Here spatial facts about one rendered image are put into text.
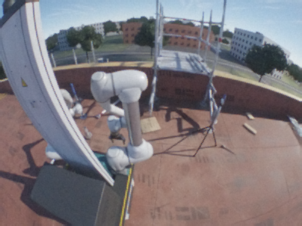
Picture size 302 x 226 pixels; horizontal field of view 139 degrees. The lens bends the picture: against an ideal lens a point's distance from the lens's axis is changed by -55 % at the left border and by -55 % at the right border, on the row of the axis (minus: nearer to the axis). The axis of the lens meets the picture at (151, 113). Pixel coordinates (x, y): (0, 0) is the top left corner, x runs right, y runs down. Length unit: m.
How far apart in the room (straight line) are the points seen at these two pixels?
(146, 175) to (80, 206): 1.07
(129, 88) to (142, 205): 1.31
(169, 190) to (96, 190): 1.03
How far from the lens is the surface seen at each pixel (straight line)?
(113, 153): 0.98
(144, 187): 1.63
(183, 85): 2.64
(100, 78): 0.64
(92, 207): 0.81
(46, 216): 2.12
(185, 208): 1.64
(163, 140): 1.96
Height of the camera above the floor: 1.58
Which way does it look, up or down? 42 degrees down
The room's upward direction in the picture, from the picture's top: 1 degrees clockwise
